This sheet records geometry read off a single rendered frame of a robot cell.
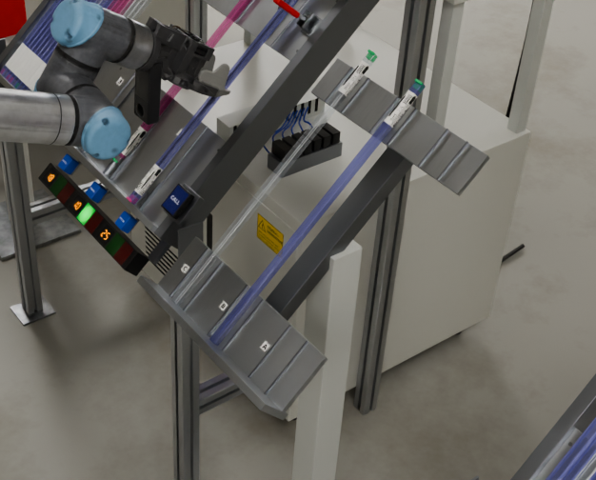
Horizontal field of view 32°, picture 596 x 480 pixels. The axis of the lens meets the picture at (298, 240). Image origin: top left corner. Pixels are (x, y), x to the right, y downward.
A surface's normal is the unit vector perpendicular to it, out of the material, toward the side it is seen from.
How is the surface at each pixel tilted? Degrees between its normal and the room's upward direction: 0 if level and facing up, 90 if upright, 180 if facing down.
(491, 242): 90
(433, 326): 90
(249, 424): 0
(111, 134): 90
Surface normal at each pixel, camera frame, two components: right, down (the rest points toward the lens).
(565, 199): 0.06, -0.79
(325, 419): 0.61, 0.51
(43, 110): 0.62, -0.18
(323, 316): -0.80, 0.33
